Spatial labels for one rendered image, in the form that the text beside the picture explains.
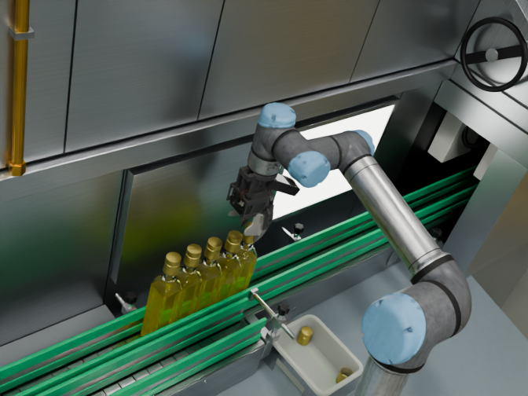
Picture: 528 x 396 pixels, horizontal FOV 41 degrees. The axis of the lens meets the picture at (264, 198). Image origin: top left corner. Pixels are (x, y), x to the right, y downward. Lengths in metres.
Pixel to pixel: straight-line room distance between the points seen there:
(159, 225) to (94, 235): 0.16
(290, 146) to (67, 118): 0.44
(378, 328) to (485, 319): 1.13
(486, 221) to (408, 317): 1.11
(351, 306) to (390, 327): 0.93
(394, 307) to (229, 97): 0.62
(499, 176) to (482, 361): 0.56
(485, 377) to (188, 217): 1.03
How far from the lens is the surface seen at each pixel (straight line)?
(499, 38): 2.17
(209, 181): 1.67
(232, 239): 1.64
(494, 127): 2.23
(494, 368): 2.27
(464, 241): 2.40
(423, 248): 1.40
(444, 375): 2.16
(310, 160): 1.39
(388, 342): 1.28
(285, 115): 1.46
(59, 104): 1.32
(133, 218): 1.59
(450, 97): 2.29
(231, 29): 1.47
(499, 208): 2.29
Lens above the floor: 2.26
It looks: 38 degrees down
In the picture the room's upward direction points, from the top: 18 degrees clockwise
